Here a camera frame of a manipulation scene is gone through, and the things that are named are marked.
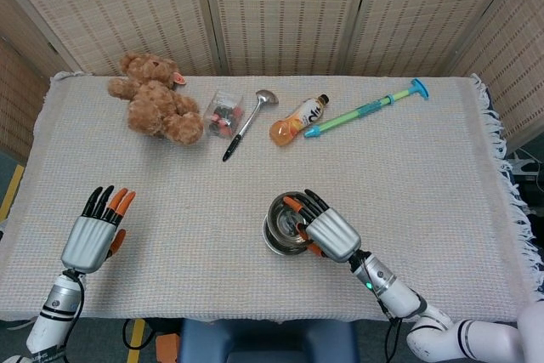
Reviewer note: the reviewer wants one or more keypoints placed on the clear plastic box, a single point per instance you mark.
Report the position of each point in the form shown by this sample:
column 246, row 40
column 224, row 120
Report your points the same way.
column 223, row 114

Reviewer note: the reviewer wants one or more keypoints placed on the orange juice bottle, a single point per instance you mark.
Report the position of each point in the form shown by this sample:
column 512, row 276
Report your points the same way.
column 297, row 120

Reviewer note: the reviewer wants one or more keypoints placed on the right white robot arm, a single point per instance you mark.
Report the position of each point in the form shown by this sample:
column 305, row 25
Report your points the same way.
column 399, row 293

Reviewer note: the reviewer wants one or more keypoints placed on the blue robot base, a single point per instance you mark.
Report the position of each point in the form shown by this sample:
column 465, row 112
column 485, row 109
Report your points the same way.
column 268, row 342

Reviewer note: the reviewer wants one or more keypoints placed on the green blue water pump toy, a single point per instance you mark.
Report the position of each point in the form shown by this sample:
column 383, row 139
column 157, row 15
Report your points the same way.
column 361, row 112

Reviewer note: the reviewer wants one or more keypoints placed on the white woven tablecloth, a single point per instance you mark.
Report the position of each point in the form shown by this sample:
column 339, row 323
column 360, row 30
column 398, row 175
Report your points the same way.
column 297, row 167

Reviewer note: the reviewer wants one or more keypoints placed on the brown plush teddy bear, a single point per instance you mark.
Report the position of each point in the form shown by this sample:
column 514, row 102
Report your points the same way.
column 157, row 103

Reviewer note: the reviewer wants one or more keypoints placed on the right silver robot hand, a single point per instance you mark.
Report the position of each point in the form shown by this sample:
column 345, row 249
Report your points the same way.
column 333, row 233

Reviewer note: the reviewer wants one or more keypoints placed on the woven folding screen panel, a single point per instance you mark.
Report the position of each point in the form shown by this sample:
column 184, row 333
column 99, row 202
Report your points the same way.
column 425, row 10
column 106, row 10
column 17, row 95
column 285, row 10
column 514, row 82

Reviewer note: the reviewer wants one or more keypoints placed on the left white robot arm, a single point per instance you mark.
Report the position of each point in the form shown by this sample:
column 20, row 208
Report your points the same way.
column 53, row 312

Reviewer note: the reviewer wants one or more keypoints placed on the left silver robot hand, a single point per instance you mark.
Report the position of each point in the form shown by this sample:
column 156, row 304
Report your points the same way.
column 87, row 242

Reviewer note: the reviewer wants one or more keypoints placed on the black white floor equipment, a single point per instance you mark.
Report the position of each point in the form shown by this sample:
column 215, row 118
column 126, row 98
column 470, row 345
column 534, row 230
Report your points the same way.
column 525, row 167

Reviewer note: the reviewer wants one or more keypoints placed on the stainless steel bowl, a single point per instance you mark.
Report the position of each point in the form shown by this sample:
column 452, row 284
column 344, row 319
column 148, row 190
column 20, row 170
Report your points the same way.
column 280, row 249
column 285, row 220

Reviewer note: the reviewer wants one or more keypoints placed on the orange floor object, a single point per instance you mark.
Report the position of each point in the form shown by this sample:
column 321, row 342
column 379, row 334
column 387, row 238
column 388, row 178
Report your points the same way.
column 166, row 346

